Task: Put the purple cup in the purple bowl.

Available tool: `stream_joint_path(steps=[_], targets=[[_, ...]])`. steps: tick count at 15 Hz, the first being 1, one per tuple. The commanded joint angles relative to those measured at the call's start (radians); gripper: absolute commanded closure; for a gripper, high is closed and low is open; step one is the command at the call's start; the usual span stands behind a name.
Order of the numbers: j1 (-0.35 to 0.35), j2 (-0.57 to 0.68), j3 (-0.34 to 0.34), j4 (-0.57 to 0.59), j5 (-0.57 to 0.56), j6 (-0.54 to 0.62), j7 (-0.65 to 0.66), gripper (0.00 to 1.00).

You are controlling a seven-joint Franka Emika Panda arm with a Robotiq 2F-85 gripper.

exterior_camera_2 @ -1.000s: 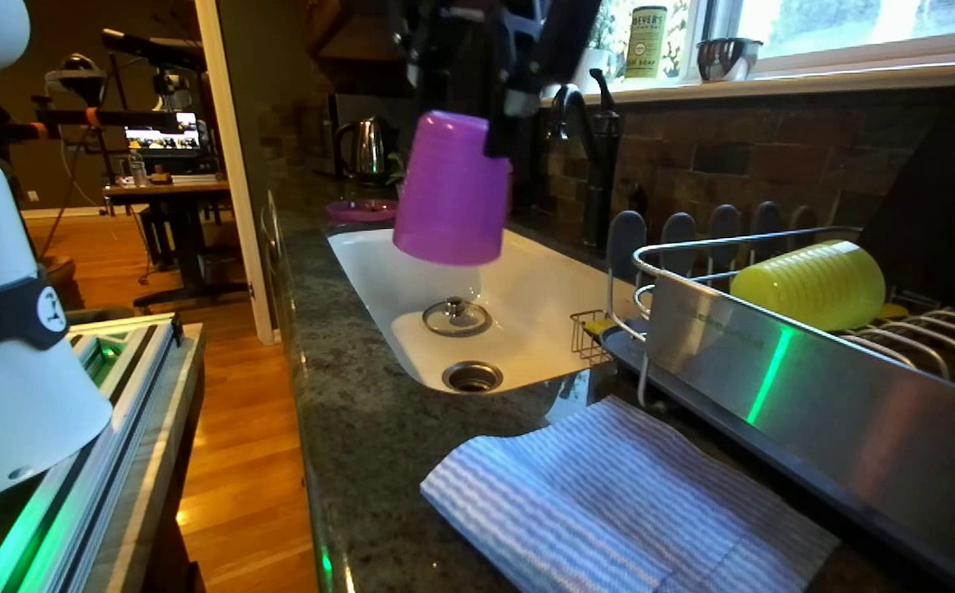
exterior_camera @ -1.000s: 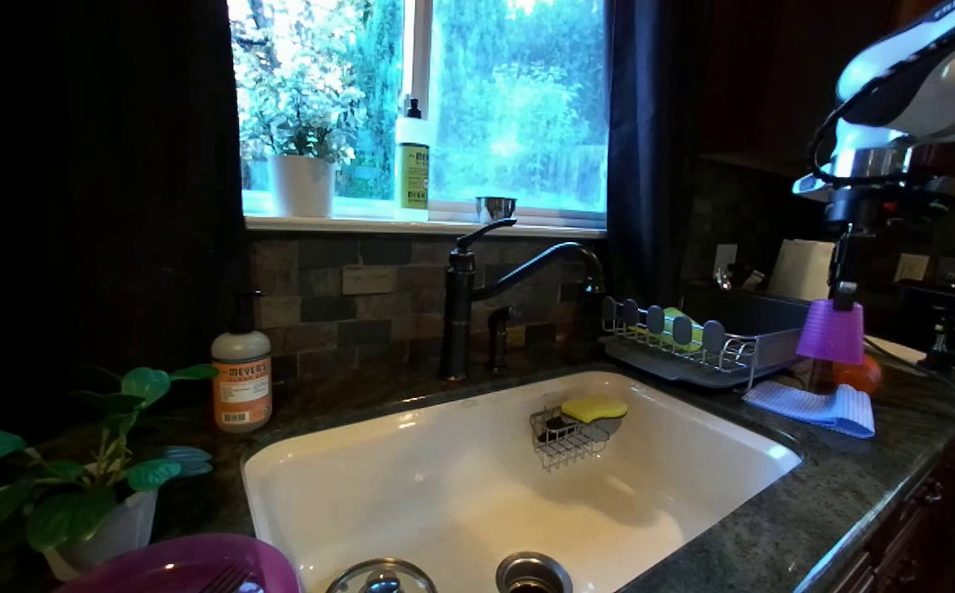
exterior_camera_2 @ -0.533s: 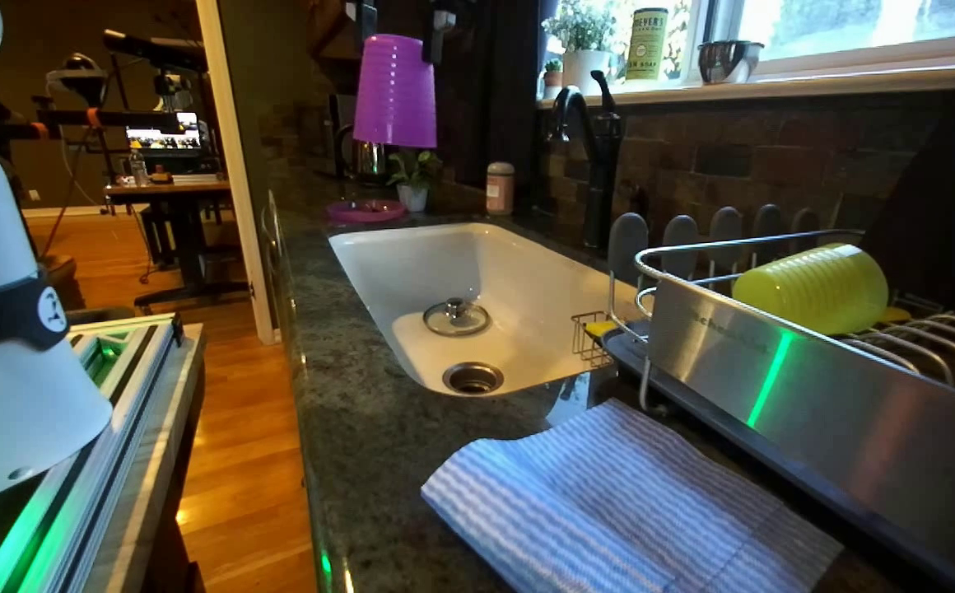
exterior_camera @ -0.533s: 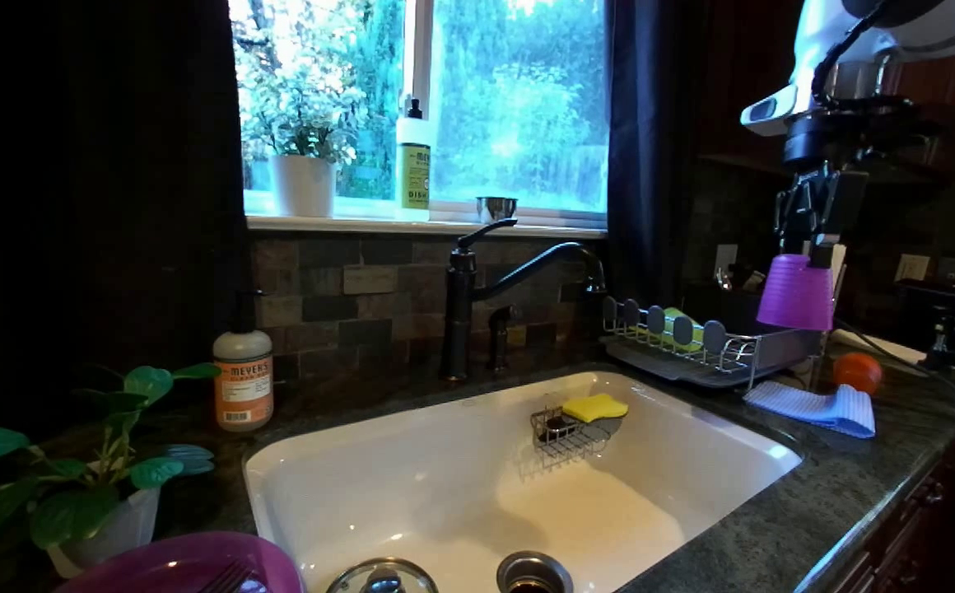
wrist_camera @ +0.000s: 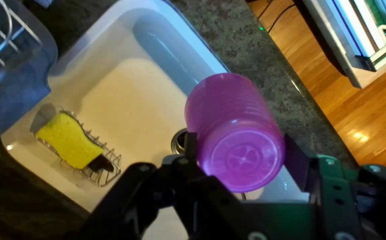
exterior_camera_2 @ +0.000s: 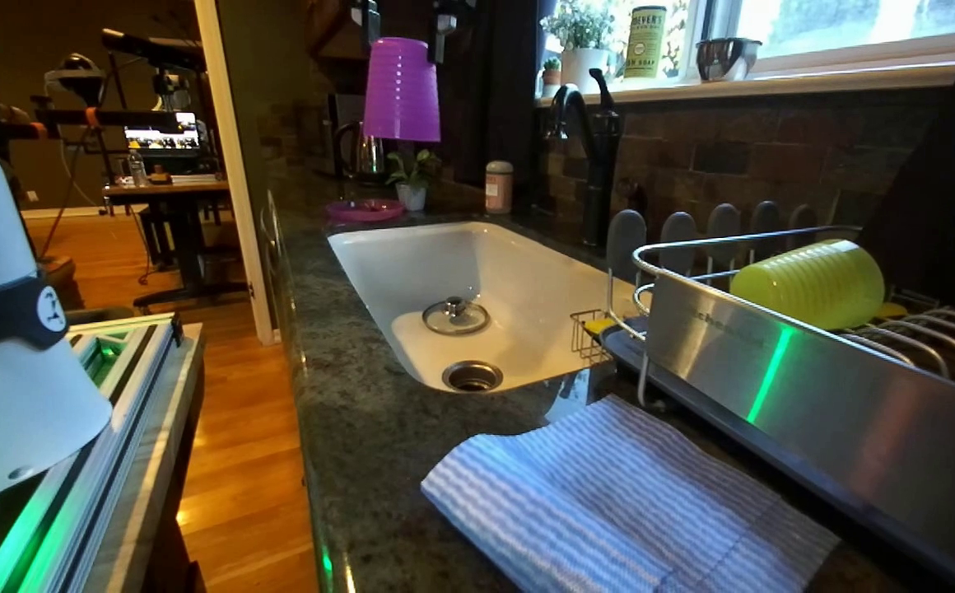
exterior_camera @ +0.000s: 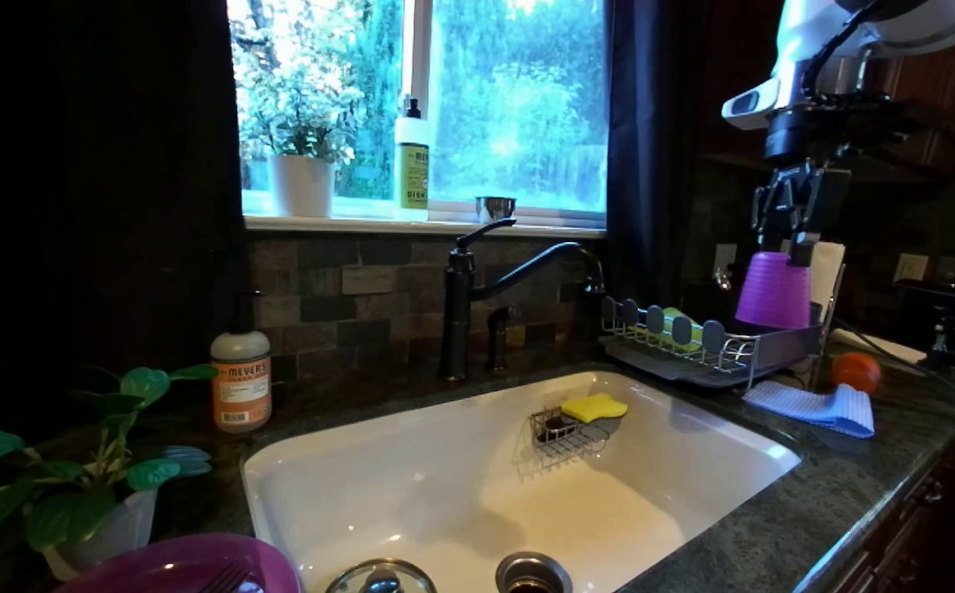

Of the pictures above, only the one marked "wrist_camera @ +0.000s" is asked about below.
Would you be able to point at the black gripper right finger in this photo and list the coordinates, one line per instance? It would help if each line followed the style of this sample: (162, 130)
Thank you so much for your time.
(322, 198)

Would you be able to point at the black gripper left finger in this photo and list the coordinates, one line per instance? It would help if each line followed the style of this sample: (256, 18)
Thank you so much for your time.
(205, 209)

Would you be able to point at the purple plastic cup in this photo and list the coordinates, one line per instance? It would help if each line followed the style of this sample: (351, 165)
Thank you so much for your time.
(238, 141)

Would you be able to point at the sink drain strainer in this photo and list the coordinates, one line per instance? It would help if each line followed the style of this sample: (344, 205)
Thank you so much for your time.
(177, 143)

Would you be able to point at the yellow sponge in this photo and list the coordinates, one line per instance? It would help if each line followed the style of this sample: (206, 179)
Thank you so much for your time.
(66, 138)

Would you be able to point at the white kitchen sink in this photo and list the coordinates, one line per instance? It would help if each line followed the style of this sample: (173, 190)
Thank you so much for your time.
(126, 81)

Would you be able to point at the white cabinet furniture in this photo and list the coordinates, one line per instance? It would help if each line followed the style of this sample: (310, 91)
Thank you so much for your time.
(355, 35)

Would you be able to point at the grey dish drying rack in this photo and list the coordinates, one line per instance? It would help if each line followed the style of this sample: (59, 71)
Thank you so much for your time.
(26, 54)

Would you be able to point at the wire sponge caddy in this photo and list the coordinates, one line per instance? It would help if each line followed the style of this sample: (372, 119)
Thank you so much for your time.
(102, 170)

